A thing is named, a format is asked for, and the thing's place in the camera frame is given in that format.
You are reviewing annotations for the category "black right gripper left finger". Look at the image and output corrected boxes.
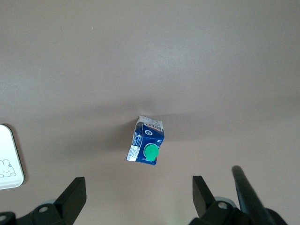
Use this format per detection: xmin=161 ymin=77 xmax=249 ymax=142
xmin=14 ymin=177 xmax=87 ymax=225

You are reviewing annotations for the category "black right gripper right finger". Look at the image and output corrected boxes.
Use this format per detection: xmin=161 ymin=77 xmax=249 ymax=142
xmin=191 ymin=175 xmax=251 ymax=225

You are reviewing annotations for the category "blue milk carton green cap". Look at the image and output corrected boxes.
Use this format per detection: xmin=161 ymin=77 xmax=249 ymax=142
xmin=126 ymin=114 xmax=166 ymax=166

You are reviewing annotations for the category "cream tray with rabbit print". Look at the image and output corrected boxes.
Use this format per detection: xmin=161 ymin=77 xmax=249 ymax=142
xmin=0 ymin=123 xmax=25 ymax=190

